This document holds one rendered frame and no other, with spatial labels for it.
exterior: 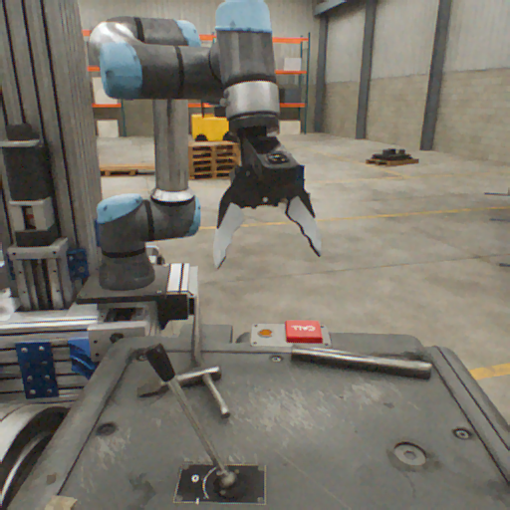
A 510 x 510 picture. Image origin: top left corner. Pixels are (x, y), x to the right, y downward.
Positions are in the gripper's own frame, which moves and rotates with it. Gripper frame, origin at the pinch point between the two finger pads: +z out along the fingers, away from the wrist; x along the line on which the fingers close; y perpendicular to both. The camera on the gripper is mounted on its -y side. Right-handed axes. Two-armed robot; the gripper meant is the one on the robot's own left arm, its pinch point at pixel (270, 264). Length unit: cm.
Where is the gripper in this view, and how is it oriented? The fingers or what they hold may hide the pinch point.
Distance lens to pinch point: 61.8
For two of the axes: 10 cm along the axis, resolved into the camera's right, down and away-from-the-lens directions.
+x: -9.8, 1.2, -1.6
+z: 1.0, 9.9, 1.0
